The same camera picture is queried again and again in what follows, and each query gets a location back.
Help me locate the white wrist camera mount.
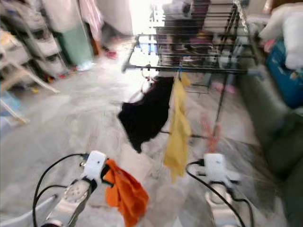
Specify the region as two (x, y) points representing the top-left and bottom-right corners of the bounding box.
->
(203, 152), (228, 183)
(82, 150), (108, 183)

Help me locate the white drawer trolley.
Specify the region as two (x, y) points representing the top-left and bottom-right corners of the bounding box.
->
(0, 4), (70, 79)

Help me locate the purple chair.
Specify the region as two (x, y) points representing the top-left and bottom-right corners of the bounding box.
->
(163, 0), (218, 53)

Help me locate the orange cloth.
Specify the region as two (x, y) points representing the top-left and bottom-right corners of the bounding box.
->
(104, 158), (150, 227)

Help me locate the blue plastic stool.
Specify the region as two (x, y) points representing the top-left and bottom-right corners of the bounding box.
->
(0, 92), (20, 114)

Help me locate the pink cloth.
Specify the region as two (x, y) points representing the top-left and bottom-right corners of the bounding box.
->
(210, 81), (238, 95)

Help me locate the white baby high chair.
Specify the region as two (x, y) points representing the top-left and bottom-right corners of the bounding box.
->
(0, 30), (60, 124)

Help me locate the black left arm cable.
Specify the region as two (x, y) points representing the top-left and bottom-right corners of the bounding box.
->
(32, 152), (91, 227)

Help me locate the yellow polo shirt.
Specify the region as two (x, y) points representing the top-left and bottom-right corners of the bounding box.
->
(163, 73), (193, 183)

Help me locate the green laundry bin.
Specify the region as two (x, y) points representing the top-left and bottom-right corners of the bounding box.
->
(59, 23), (96, 67)

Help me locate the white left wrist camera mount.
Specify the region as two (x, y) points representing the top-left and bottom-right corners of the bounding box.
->
(82, 150), (108, 183)

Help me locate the black metal drying rack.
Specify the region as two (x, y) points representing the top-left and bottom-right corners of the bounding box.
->
(121, 0), (266, 143)

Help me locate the pink towel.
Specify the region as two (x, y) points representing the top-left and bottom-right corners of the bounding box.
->
(78, 0), (105, 41)

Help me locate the green leather sofa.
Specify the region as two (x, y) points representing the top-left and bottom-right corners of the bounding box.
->
(236, 61), (303, 227)

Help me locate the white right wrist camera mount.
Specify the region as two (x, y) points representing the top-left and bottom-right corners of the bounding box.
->
(203, 152), (228, 183)

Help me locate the blue storage box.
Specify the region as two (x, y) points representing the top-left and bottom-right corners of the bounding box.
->
(265, 40), (303, 110)

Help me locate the white pillow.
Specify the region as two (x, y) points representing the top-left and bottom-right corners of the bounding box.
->
(258, 3), (303, 41)
(284, 13), (303, 72)

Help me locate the black shirt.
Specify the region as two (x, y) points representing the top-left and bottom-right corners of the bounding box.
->
(117, 76), (175, 154)

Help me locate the red plastic hanger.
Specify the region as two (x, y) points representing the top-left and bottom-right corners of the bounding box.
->
(198, 115), (223, 153)

